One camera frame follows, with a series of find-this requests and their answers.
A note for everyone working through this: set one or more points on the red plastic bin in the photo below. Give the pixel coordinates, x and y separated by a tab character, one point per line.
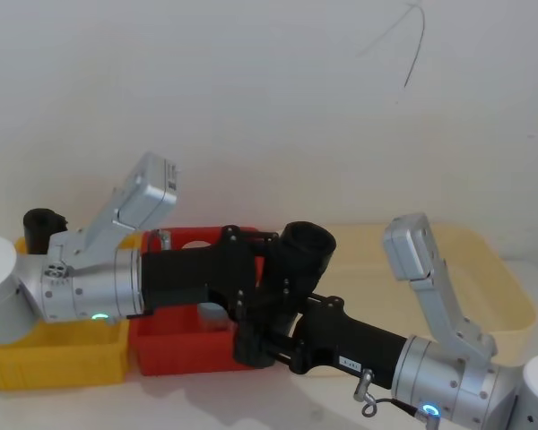
175	345

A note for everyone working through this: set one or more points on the yellow plastic bin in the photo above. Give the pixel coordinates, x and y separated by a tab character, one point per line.
58	358

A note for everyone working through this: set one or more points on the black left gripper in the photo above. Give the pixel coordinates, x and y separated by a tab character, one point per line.
184	273

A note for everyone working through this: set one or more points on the black pipe fitting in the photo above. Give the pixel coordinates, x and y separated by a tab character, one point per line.
38	228

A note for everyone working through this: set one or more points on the cream plastic tray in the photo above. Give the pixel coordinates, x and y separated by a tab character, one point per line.
497	286

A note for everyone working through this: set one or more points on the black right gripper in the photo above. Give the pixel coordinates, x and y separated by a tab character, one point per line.
358	345

